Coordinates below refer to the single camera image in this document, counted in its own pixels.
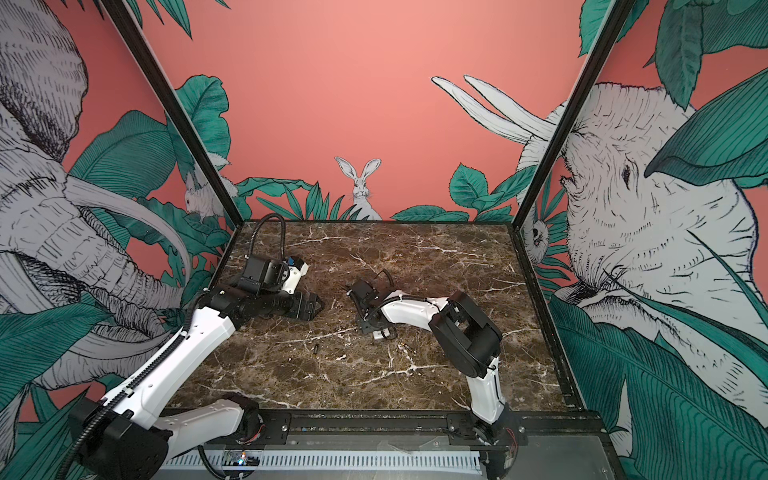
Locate black frame post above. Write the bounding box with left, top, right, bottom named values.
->
left=101, top=0, right=244, bottom=227
left=512, top=0, right=634, bottom=232

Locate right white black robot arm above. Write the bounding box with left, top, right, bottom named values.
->
left=347, top=280, right=508, bottom=445

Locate right black frame post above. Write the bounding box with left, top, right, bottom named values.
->
left=512, top=0, right=634, bottom=232

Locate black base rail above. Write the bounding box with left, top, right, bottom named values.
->
left=252, top=409, right=610, bottom=448

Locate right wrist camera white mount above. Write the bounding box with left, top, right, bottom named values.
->
left=372, top=326, right=397, bottom=342

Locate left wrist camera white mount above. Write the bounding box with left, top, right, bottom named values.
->
left=281, top=256, right=309, bottom=294

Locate left black frame post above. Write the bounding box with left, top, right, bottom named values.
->
left=101, top=0, right=244, bottom=227

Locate black left camera cable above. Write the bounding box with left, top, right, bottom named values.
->
left=247, top=213, right=289, bottom=263

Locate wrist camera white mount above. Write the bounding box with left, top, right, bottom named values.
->
left=281, top=256, right=309, bottom=294
left=372, top=326, right=397, bottom=342

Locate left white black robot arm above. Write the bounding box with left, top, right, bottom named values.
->
left=55, top=257, right=324, bottom=479

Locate white vented cable duct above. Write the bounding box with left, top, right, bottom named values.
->
left=158, top=449, right=482, bottom=473

